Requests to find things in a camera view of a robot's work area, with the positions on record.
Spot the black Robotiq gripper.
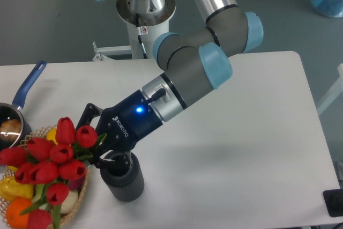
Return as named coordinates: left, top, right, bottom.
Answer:
left=76, top=90, right=162, bottom=170

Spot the dark grey ribbed vase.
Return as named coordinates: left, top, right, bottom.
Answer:
left=100, top=153, right=145, bottom=202

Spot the red tulip bouquet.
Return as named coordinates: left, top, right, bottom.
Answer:
left=1, top=117, right=106, bottom=228

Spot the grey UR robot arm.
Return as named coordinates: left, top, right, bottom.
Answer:
left=79, top=0, right=263, bottom=171

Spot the yellow squash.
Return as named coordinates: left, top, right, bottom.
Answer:
left=46, top=128, right=58, bottom=145

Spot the purple red radish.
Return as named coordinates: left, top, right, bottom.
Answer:
left=68, top=177, right=85, bottom=190

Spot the brown bread roll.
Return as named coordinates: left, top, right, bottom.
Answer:
left=1, top=119, right=21, bottom=143

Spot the yellow banana pepper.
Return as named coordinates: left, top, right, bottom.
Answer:
left=8, top=166, right=18, bottom=173

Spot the woven wicker basket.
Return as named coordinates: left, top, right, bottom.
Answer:
left=1, top=126, right=90, bottom=228

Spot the yellow pumpkin gourd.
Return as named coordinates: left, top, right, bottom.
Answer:
left=1, top=176, right=34, bottom=202

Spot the orange fruit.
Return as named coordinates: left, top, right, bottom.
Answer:
left=5, top=197, right=32, bottom=228

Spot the black device at edge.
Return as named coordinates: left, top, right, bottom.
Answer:
left=323, top=189, right=343, bottom=217

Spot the blue handled saucepan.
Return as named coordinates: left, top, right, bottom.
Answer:
left=1, top=61, right=47, bottom=151

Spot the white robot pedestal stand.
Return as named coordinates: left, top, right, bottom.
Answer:
left=93, top=0, right=176, bottom=60

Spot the white frame at right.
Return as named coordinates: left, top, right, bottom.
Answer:
left=316, top=63, right=342, bottom=116

